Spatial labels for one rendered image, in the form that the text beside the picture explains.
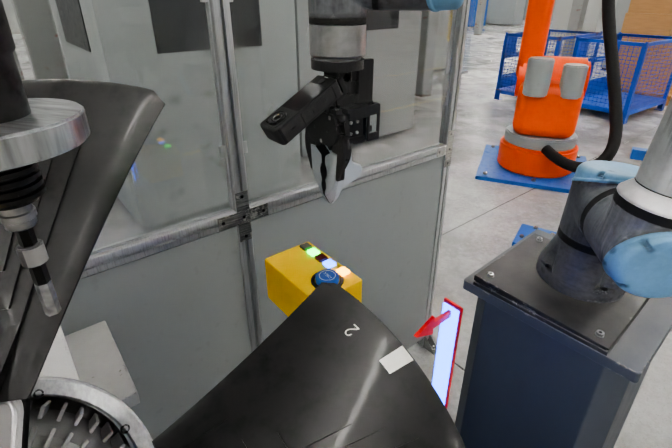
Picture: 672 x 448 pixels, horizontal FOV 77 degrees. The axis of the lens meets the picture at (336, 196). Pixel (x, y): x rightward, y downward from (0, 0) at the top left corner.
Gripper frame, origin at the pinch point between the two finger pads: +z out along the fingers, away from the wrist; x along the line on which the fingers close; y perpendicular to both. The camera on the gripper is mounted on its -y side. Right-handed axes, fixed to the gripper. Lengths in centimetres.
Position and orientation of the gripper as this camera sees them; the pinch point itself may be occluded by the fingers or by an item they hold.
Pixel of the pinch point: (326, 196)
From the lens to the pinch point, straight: 64.8
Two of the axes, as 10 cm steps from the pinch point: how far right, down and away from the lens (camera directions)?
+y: 7.8, -2.7, 5.7
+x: -6.3, -3.4, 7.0
